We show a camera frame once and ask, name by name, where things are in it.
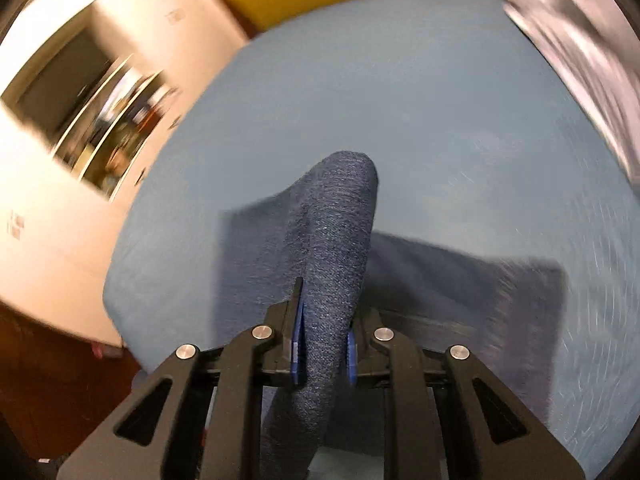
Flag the blue quilted bed cover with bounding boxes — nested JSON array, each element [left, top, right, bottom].
[[102, 0, 640, 480]]

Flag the dark blue denim pants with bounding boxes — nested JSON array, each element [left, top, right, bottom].
[[219, 150, 569, 480]]

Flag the brown wooden door frame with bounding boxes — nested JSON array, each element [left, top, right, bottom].
[[197, 0, 264, 42]]

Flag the black flat television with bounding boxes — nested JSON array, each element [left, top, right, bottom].
[[14, 29, 119, 132]]

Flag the grey star-print blanket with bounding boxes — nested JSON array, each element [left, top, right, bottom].
[[390, 0, 640, 187]]

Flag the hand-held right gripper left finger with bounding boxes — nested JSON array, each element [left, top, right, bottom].
[[56, 276, 307, 480]]

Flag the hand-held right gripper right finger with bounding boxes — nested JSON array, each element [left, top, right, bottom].
[[346, 309, 587, 480]]

